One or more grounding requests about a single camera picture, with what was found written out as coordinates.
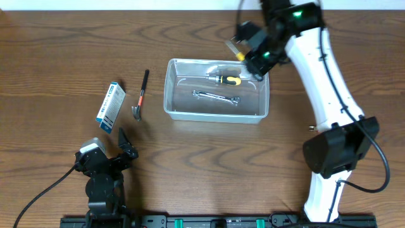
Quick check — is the slim black yellow screwdriver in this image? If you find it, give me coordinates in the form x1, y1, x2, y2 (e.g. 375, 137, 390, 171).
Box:
225, 41, 245, 61

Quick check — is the stubby yellow black screwdriver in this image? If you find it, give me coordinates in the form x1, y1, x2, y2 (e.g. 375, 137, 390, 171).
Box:
206, 76, 242, 86

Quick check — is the silver wrench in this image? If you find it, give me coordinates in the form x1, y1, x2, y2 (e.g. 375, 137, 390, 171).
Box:
192, 90, 240, 105

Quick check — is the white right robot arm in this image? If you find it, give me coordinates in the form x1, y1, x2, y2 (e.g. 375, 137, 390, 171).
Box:
234, 1, 380, 227

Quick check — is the clear plastic container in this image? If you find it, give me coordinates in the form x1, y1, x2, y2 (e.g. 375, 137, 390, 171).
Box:
163, 58, 270, 124

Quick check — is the white and blue box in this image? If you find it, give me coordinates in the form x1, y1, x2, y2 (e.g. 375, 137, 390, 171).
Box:
96, 82, 126, 134

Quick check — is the small black orange hammer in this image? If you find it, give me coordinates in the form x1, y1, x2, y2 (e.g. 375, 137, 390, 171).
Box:
132, 69, 149, 122

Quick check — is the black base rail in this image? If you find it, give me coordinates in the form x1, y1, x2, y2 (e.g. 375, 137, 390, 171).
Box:
59, 213, 378, 228

